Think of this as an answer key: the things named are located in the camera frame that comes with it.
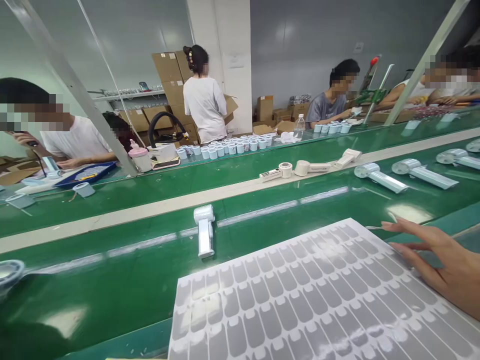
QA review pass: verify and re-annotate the person's right hand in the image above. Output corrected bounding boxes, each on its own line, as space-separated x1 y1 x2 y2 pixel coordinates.
381 216 480 322

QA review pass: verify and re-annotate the sheet of grey stickers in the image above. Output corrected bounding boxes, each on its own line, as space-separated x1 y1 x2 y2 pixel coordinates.
167 217 480 360

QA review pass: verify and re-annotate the white handheld fan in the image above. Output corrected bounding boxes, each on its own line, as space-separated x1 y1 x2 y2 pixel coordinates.
259 161 294 184
333 148 363 170
293 159 333 178
193 204 216 260

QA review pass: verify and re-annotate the group of light blue fan heads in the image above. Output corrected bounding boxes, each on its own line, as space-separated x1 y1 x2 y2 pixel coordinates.
312 121 354 135

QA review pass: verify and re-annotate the green hand press tool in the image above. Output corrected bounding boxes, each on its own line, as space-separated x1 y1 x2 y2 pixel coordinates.
355 54 395 129

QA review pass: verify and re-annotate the clear plastic water bottle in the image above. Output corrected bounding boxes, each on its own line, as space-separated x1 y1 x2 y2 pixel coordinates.
292 113 306 142

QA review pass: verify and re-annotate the pile of brown cartons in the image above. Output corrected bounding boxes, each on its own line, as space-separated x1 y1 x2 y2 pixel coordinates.
252 95 313 136

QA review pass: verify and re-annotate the open brown carton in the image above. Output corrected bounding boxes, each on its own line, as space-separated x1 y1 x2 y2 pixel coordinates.
222 93 240 127

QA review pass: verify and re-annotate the smartphone with pink case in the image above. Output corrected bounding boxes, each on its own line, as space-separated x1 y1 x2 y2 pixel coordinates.
151 157 182 172

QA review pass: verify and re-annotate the white cardboard box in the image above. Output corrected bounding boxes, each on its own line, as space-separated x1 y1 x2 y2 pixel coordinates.
148 143 178 166

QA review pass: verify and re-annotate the green conveyor belt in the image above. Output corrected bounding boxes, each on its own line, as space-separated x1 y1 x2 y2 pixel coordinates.
0 119 480 360

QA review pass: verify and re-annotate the pink and white bottle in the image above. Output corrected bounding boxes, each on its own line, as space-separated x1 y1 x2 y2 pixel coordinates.
128 139 152 174

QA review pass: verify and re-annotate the stack of brown cartons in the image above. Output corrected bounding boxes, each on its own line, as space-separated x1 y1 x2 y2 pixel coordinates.
119 50 202 148

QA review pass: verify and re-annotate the blue plastic tray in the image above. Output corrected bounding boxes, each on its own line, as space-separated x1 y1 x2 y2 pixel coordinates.
52 160 118 189

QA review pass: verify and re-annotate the grey metal frame post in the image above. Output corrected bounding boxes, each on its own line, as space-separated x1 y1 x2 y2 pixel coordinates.
383 0 472 127
2 0 139 178

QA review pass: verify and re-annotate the black flexible hose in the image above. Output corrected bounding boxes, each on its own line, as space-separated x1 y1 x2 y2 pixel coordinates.
147 110 189 146

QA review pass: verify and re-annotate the white wall shelf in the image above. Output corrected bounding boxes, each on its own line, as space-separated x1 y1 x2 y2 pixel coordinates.
89 81 167 110

